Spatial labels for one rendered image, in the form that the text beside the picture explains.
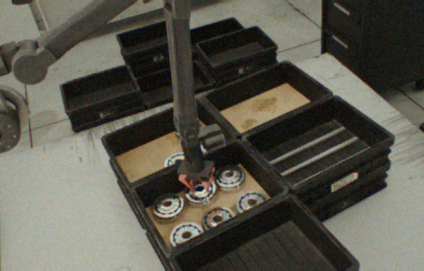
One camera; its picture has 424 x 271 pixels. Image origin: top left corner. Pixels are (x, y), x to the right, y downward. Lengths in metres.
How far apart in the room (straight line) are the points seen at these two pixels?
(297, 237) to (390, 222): 0.36
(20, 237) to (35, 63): 0.84
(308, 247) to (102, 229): 0.73
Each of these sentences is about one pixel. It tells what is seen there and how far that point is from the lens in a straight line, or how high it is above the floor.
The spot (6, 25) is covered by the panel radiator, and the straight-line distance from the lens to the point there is 4.38.
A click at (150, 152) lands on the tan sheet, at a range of 1.77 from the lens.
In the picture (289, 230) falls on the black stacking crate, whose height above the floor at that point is 0.83.
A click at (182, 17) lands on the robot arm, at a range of 1.19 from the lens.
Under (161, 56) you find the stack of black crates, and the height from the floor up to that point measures 0.51.
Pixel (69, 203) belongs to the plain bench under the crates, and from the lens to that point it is 1.88.
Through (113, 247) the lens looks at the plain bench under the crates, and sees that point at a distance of 1.68.
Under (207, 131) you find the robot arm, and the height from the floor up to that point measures 1.09.
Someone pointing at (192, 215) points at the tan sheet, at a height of 0.83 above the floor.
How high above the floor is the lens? 1.96
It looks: 40 degrees down
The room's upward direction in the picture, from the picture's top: 10 degrees counter-clockwise
